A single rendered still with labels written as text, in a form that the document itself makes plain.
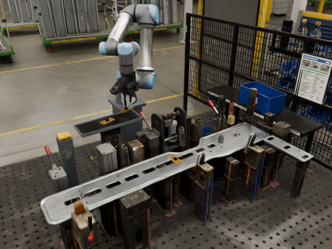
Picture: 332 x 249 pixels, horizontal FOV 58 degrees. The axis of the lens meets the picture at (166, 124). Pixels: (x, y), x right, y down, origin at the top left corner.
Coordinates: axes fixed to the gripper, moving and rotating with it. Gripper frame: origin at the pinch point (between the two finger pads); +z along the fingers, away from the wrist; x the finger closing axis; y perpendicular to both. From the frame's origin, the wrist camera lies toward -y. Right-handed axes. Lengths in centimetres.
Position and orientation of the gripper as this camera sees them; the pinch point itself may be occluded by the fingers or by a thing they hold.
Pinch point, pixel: (126, 106)
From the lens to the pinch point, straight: 175.4
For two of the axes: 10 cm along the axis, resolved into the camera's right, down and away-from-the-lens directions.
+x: -7.9, -2.9, 5.4
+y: 6.1, -3.8, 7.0
